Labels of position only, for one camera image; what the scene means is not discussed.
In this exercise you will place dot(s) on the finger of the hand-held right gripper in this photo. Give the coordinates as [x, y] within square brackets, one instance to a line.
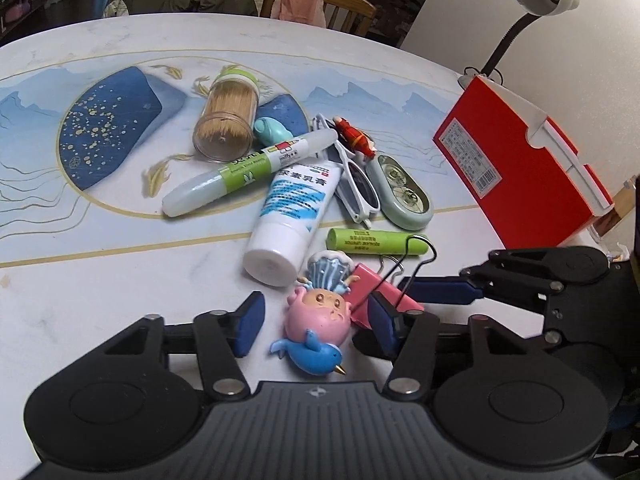
[440, 290]
[365, 347]

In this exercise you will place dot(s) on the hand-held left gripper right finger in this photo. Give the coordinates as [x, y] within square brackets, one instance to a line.
[382, 325]

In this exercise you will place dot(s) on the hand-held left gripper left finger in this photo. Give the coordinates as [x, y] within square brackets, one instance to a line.
[250, 322]

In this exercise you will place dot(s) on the pink binder clip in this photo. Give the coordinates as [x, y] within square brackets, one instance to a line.
[362, 285]

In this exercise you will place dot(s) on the pink and blue toy figure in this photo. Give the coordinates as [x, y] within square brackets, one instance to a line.
[320, 315]

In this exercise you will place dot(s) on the green lip balm stick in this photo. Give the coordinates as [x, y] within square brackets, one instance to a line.
[370, 241]

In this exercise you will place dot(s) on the pale green oval case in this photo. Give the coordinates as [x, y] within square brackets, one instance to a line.
[405, 195]

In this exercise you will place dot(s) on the white cream tube blue print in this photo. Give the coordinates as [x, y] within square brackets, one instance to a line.
[290, 210]

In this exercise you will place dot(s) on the red cardboard box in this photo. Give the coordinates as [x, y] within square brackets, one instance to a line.
[515, 185]

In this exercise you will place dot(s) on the white frame sunglasses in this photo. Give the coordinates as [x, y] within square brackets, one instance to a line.
[357, 185]

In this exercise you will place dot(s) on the white glue pen green label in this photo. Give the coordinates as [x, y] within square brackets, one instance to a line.
[225, 180]

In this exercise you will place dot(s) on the small red toy figure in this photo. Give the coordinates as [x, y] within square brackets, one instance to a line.
[352, 135]

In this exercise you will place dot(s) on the small teal plastic object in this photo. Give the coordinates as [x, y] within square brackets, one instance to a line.
[272, 132]

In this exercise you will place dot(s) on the clear toothpick jar green lid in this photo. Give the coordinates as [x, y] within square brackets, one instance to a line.
[225, 115]

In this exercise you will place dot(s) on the blue printed table mat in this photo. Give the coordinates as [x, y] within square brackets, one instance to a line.
[115, 115]

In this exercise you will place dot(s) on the wooden chair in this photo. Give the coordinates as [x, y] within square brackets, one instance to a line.
[350, 10]

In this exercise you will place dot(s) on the small pink bag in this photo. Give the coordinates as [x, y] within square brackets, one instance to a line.
[19, 12]

